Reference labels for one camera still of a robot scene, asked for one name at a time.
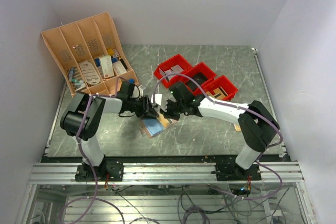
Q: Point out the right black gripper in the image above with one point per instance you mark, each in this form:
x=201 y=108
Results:
x=166 y=113

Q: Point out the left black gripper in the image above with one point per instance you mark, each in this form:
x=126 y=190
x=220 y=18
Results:
x=147 y=111

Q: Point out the red bin with black cards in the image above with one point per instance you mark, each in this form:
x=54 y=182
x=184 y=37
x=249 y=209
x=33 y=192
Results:
x=200 y=67

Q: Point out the red bin with white cards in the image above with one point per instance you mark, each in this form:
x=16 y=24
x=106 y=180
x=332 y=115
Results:
x=176 y=64

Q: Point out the red bin with gold cards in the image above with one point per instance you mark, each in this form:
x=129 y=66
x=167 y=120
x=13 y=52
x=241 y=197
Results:
x=224 y=82

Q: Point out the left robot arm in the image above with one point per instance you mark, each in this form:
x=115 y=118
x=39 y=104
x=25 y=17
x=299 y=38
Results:
x=81 y=121

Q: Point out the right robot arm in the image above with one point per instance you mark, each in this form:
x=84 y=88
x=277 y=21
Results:
x=257 y=125

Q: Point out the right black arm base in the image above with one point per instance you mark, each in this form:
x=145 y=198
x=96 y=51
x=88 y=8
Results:
x=230 y=171

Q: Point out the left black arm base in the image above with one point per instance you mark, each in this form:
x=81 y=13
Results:
x=109 y=170

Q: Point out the white cards stack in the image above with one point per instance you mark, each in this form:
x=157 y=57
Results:
x=168 y=72

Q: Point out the black cards stack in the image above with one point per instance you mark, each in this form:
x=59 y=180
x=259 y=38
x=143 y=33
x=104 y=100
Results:
x=199 y=78

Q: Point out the white small box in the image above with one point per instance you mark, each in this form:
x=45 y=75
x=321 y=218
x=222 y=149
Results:
x=119 y=67

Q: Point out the white red box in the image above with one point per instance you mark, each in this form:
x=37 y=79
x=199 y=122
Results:
x=106 y=65

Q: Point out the white oval remote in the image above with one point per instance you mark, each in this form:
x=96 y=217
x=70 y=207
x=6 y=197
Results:
x=90 y=75

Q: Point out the orange spiral notebook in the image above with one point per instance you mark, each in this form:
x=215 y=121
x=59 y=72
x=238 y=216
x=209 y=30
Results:
x=237 y=128

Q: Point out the yellow small item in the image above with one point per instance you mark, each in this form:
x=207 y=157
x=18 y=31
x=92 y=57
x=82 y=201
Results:
x=111 y=52

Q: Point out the pens bundle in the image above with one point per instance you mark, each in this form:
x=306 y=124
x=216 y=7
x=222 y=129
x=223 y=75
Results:
x=75 y=79

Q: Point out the orange desk organizer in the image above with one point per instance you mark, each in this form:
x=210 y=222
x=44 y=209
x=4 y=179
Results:
x=89 y=54

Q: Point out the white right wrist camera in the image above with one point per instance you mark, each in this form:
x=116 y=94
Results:
x=158 y=100

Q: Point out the aluminium rail frame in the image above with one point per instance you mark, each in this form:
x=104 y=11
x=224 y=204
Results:
x=63 y=174

